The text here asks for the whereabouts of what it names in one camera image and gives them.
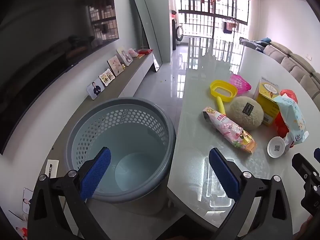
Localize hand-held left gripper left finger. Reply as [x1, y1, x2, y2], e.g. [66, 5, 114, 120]
[27, 147, 112, 240]

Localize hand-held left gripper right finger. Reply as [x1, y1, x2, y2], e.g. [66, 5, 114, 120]
[209, 147, 294, 240]

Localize white round lid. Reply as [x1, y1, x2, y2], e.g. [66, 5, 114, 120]
[267, 137, 286, 158]

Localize blue white wipes packet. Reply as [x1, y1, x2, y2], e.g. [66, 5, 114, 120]
[274, 95, 310, 148]

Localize red plastic bag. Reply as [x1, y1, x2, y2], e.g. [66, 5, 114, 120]
[274, 89, 298, 138]

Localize grey perforated plastic basket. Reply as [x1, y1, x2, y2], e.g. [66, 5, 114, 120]
[65, 97, 177, 215]

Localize pink snack packet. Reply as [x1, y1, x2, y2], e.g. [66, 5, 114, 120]
[202, 107, 257, 155]

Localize round cream plush pad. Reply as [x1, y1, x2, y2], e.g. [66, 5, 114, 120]
[229, 96, 264, 130]

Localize white notepad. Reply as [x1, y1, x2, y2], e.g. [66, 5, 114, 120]
[43, 159, 60, 179]

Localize yellow plastic scoop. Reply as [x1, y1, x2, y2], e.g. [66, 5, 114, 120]
[209, 79, 238, 115]

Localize yellow cardboard box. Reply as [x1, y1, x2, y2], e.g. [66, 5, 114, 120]
[255, 77, 282, 127]

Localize small portrait photo card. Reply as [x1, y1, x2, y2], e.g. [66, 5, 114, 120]
[22, 188, 34, 214]

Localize beige sofa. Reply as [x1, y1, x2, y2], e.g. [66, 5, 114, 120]
[262, 41, 320, 99]

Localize pink plastic sieve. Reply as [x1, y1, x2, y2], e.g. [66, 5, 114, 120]
[229, 74, 252, 93]

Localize red white printed card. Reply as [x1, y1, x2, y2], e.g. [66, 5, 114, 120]
[9, 210, 28, 240]

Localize long grey television cabinet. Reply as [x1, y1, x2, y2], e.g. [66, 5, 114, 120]
[25, 52, 154, 220]

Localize pink framed picture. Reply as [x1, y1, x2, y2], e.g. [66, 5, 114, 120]
[107, 55, 125, 77]

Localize striped cloth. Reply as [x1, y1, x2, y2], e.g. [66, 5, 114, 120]
[239, 37, 265, 53]

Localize washing machine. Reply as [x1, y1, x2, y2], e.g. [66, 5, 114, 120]
[172, 21, 184, 50]

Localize clothes on drying rack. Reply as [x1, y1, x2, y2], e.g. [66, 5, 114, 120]
[222, 17, 238, 33]

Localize large black television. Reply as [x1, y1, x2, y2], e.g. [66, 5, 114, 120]
[0, 0, 120, 155]

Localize tall black framed mirror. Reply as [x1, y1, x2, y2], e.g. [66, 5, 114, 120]
[130, 0, 163, 73]

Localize balcony window grille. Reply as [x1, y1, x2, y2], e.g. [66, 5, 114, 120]
[175, 0, 250, 39]

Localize portrait photo frame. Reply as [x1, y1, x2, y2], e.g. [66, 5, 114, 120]
[86, 78, 105, 100]

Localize scalloped cartoon photo frame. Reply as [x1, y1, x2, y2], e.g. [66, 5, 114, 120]
[99, 68, 116, 87]

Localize white child photo frame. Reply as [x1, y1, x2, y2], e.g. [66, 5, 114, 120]
[116, 46, 133, 67]

